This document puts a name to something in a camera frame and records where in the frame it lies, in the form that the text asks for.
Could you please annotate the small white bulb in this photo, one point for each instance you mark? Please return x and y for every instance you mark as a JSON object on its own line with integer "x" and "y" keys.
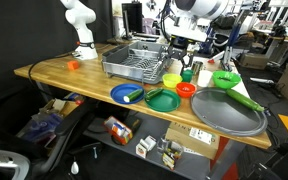
{"x": 74, "y": 168}

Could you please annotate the bright green bowl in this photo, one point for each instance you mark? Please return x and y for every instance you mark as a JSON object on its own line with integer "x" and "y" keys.
{"x": 225, "y": 85}

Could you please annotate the white idle robot arm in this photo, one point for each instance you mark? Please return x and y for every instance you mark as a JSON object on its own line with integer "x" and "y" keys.
{"x": 84, "y": 33}

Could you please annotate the black computer monitor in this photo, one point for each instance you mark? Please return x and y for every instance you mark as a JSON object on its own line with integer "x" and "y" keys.
{"x": 132, "y": 16}

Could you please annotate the blue plate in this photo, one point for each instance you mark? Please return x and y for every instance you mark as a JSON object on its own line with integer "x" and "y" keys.
{"x": 120, "y": 91}

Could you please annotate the black pegboard stand base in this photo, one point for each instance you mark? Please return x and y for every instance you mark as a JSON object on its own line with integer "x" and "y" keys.
{"x": 284, "y": 160}

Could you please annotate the cut zucchini with white end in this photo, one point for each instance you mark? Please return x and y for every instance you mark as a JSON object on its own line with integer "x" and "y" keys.
{"x": 134, "y": 95}

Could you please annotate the black curtain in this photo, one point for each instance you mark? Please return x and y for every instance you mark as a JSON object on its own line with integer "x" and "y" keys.
{"x": 17, "y": 33}

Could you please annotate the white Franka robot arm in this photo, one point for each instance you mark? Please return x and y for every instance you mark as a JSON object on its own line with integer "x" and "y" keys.
{"x": 200, "y": 8}

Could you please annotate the red orange bowl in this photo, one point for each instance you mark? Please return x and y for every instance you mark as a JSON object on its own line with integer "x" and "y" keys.
{"x": 185, "y": 90}

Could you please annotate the flat cardboard box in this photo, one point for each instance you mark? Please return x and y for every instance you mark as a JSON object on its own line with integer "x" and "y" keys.
{"x": 254, "y": 61}

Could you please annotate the round gray tray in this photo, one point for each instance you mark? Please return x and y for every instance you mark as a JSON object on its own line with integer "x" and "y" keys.
{"x": 224, "y": 113}

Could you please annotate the black office chair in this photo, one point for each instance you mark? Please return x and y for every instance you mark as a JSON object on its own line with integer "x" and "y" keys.
{"x": 67, "y": 123}

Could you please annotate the dark green plate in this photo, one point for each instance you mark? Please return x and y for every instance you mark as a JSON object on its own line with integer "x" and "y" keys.
{"x": 164, "y": 103}

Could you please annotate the yellow bowl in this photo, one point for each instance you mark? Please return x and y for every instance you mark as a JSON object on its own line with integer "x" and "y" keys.
{"x": 171, "y": 80}

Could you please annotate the dark green pepper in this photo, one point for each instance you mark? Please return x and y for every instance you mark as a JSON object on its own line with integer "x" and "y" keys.
{"x": 225, "y": 78}

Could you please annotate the gray plastic crate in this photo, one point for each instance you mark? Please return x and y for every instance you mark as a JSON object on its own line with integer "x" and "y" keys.
{"x": 150, "y": 46}

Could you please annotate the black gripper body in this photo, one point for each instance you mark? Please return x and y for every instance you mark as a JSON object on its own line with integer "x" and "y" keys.
{"x": 179, "y": 51}

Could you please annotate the gray dish rack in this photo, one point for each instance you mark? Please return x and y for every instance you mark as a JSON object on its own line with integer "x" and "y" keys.
{"x": 110, "y": 65}

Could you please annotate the long whole green zucchini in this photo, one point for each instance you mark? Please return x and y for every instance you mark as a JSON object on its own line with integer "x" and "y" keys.
{"x": 244, "y": 99}

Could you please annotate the small white box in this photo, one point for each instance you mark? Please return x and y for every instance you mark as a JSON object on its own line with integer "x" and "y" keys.
{"x": 144, "y": 146}

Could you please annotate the short dark green zucchini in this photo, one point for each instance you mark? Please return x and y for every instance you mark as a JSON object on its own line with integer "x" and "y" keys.
{"x": 154, "y": 93}

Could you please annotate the open cardboard box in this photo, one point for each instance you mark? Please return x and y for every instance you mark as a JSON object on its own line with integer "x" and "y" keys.
{"x": 60, "y": 105}

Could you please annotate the white mug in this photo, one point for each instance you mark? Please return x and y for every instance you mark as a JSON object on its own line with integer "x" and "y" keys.
{"x": 204, "y": 79}

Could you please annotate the blue metal stand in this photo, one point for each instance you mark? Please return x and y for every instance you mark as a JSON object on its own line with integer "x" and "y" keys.
{"x": 232, "y": 40}

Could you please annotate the metal cup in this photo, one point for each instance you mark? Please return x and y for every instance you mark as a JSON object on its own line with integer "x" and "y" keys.
{"x": 197, "y": 66}

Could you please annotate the red orange carton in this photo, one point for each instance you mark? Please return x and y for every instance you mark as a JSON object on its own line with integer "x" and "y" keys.
{"x": 117, "y": 128}

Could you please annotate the clear plastic bag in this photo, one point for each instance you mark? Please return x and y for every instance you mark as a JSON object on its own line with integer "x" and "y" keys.
{"x": 40, "y": 128}

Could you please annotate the cardboard box with white label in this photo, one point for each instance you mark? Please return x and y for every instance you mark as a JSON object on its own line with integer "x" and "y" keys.
{"x": 184, "y": 140}

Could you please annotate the orange block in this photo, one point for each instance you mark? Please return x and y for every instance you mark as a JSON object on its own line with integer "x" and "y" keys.
{"x": 73, "y": 65}

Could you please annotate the dark green cup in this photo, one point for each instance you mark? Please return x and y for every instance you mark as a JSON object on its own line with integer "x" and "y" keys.
{"x": 187, "y": 76}

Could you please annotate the clear plastic jar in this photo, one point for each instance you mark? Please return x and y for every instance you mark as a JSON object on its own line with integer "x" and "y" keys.
{"x": 170, "y": 153}

